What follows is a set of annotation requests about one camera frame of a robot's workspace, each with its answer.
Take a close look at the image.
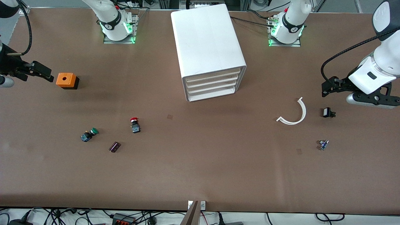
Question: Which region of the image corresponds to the black power strip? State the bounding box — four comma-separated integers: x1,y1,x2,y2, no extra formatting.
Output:
112,213,137,225

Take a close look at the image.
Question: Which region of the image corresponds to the white curved plastic piece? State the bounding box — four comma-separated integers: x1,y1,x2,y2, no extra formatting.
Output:
276,97,307,125

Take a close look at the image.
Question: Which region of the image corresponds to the white drawer cabinet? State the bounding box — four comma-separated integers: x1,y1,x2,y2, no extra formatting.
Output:
171,4,247,102

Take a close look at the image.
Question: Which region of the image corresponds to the red push button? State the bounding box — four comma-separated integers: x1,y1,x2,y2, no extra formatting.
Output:
130,117,141,134

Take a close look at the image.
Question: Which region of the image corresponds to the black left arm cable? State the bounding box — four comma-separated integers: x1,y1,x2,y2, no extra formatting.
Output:
321,30,400,83

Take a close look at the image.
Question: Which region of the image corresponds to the orange box with hole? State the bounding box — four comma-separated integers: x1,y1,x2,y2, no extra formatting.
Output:
56,72,80,90

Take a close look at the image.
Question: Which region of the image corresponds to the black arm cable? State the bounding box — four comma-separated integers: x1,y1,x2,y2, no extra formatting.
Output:
321,30,400,83
6,0,33,57

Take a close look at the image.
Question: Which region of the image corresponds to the white plastic drawer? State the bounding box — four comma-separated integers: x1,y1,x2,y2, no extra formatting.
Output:
184,67,243,83
187,86,237,101
185,74,242,89
186,80,240,95

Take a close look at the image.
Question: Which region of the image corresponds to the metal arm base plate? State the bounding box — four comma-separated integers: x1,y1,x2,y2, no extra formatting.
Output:
103,13,139,44
268,17,302,48

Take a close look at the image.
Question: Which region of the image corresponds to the green push button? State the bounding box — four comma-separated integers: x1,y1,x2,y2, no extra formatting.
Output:
80,127,99,143

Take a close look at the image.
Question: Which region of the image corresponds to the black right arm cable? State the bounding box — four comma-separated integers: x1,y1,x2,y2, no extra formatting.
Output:
6,0,33,57

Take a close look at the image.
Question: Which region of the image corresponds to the black base cable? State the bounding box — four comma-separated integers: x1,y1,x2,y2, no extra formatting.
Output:
231,16,277,28

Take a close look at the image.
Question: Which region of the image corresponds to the brown wooden post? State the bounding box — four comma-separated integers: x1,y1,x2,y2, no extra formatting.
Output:
181,201,199,225

